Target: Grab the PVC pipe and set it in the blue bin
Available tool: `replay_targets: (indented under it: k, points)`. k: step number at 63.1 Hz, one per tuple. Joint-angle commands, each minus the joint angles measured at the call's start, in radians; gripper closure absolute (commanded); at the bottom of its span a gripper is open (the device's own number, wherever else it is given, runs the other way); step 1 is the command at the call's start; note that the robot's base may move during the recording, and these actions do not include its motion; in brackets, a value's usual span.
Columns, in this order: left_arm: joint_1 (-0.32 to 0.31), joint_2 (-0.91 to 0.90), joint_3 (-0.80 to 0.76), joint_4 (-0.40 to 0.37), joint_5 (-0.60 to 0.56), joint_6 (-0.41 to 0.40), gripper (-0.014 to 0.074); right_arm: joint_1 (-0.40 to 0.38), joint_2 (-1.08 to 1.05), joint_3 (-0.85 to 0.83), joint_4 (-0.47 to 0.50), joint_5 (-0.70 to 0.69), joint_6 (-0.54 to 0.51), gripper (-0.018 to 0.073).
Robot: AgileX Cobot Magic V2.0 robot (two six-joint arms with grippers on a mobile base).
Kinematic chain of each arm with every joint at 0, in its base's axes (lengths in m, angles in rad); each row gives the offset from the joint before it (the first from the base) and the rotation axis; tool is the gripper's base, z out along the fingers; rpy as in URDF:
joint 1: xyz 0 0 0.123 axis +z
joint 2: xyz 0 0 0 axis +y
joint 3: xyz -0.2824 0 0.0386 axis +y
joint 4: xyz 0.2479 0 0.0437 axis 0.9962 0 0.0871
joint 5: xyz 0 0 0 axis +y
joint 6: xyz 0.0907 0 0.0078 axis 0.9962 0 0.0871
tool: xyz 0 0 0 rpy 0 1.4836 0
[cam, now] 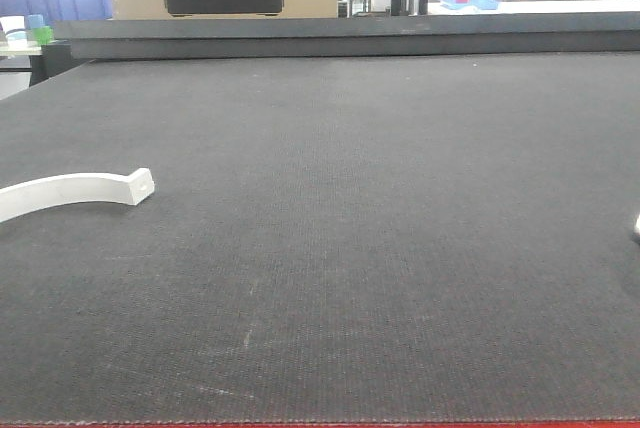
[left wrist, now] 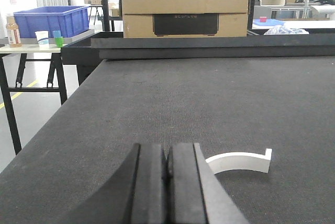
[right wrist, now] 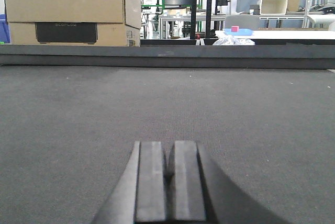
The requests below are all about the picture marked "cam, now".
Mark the white curved PVC pipe clamp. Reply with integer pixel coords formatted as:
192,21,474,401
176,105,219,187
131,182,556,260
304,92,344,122
1,168,155,222

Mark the light blue shallow tray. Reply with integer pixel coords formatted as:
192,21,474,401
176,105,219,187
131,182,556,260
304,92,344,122
439,0,500,11

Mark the green cup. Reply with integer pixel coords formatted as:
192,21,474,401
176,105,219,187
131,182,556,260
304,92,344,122
31,26,54,46

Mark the dark grey foam board stack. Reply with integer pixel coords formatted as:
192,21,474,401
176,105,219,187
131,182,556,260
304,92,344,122
54,12,639,60

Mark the light blue cup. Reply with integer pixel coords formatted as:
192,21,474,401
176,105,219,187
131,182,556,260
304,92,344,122
26,14,45,30

